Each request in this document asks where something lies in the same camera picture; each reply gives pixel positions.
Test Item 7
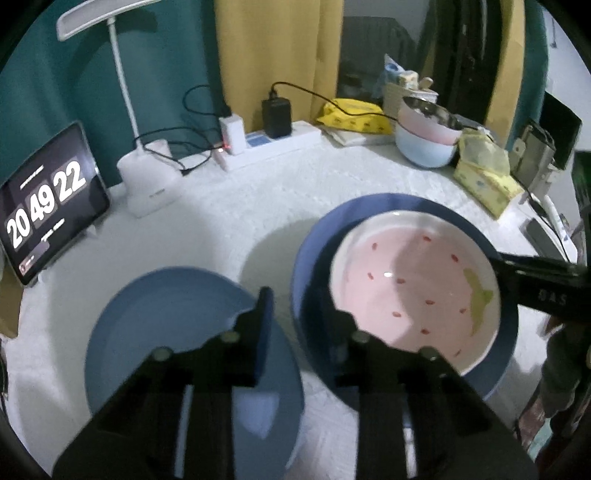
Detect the black smartphone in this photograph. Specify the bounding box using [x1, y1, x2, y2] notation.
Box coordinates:
[525, 219, 564, 260]

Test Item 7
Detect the teal curtain left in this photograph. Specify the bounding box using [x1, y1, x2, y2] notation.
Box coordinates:
[1, 1, 223, 186]

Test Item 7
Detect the white power strip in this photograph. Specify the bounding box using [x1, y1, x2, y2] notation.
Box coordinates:
[212, 121, 322, 172]

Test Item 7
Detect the light blue bowl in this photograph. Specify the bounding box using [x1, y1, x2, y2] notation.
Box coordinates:
[394, 125, 457, 169]

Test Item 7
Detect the white cream tube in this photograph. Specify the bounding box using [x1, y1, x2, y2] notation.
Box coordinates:
[541, 195, 572, 244]

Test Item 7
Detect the black charging cable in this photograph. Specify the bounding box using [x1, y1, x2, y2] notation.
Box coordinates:
[267, 80, 401, 123]

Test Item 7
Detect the steel bowl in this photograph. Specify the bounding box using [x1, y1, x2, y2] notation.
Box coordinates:
[403, 96, 463, 130]

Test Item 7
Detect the steel thermos mug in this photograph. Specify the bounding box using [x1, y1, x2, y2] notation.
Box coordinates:
[509, 120, 558, 199]

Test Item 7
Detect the yellow tissue box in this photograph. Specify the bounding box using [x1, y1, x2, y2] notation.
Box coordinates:
[454, 128, 524, 219]

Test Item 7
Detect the tablet showing clock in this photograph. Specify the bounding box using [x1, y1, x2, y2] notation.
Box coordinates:
[1, 121, 111, 287]

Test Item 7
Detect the white phone charger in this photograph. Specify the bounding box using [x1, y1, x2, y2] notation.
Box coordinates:
[219, 113, 246, 155]

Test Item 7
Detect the large blue plate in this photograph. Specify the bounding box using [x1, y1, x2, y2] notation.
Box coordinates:
[85, 267, 304, 479]

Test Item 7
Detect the large blue bowl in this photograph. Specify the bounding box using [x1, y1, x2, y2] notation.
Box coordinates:
[290, 193, 519, 410]

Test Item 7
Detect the cardboard box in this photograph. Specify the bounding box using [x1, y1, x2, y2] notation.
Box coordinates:
[0, 265, 24, 339]

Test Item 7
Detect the yellow teal curtain right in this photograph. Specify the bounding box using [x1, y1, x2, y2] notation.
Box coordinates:
[485, 1, 549, 150]

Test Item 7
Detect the cream yellow bowl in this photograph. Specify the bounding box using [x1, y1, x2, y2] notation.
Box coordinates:
[464, 268, 494, 336]

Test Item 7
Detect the white tablecloth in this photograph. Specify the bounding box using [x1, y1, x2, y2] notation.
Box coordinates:
[0, 131, 578, 480]

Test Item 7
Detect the pink strawberry bowl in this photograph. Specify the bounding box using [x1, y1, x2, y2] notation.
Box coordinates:
[329, 211, 501, 375]

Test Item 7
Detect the white desk lamp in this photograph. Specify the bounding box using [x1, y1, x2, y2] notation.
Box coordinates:
[56, 0, 182, 218]

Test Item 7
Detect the black power adapter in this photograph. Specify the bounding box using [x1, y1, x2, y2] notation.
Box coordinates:
[262, 96, 293, 139]

